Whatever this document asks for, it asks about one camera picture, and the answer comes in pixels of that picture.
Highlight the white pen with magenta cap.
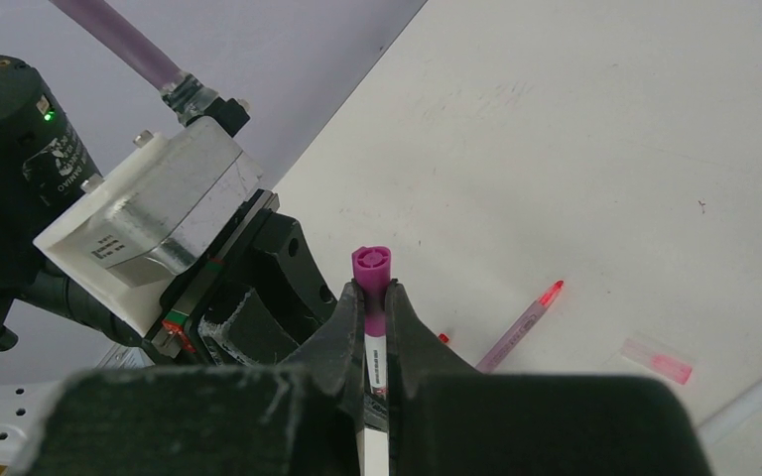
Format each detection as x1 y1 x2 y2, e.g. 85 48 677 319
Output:
351 246 394 476

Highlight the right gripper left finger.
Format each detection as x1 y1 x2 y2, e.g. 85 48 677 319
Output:
8 282 364 475

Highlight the pink highlighter pen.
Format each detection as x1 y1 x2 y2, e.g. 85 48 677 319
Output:
475 280 565 373

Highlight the white blue-tip pen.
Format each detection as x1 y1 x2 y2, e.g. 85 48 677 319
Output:
698 379 762 447

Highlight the aluminium mounting rail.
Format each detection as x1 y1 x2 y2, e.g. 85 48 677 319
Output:
0 378 65 467

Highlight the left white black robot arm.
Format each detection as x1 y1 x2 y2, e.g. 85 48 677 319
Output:
0 55 335 364

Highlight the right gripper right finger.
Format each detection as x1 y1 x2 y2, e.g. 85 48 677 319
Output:
386 283 710 475

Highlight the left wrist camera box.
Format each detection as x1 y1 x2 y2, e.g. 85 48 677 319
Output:
34 117 263 337

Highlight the translucent pink pen cap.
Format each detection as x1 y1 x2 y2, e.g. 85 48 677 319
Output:
620 338 694 385

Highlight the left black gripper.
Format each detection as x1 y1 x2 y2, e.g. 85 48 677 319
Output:
144 190 336 365

